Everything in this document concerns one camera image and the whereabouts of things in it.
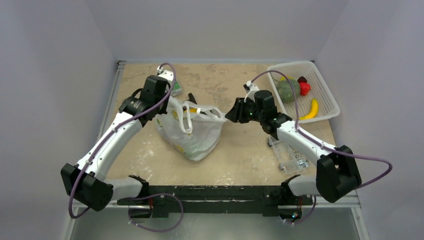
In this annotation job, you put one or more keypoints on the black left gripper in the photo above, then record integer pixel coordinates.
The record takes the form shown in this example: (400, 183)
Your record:
(167, 89)

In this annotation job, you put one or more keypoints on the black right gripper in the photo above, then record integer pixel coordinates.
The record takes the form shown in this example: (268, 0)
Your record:
(238, 110)

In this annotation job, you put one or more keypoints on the white plastic shopping bag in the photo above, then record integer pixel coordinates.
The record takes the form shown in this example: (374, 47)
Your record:
(194, 135)

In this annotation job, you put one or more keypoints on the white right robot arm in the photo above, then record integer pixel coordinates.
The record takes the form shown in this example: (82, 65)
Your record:
(337, 173)

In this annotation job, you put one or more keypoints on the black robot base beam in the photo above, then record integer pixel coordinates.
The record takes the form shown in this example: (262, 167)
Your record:
(266, 200)

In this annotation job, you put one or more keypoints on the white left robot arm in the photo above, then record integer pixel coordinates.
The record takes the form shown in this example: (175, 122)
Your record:
(85, 181)

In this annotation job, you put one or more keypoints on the green fake melon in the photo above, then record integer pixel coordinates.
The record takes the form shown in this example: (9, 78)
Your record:
(288, 91)

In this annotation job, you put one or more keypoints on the yellow fake lemon in basket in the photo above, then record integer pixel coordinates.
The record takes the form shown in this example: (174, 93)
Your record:
(285, 78)

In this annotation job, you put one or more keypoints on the dark maroon fake fruit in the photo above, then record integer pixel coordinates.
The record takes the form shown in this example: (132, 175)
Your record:
(302, 79)

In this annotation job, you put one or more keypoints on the red fake strawberry in basket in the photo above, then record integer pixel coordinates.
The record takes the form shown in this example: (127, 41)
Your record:
(304, 88)

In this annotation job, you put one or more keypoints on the yellow fake banana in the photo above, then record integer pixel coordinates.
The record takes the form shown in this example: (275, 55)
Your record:
(314, 109)

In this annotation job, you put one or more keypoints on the green labelled screw box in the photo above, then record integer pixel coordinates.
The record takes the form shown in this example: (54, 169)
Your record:
(176, 90)

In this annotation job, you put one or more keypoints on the black rubber mallet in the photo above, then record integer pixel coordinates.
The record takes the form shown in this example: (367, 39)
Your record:
(191, 98)

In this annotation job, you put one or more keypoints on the clear compartment screw organizer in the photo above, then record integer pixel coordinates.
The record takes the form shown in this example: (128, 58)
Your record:
(289, 160)

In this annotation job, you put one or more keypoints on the white plastic basket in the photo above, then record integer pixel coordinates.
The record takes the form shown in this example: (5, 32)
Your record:
(328, 107)

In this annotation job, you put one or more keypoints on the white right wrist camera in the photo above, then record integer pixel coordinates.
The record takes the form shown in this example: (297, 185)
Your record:
(250, 89)

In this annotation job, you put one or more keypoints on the aluminium frame rail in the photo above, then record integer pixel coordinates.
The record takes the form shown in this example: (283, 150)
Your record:
(120, 65)

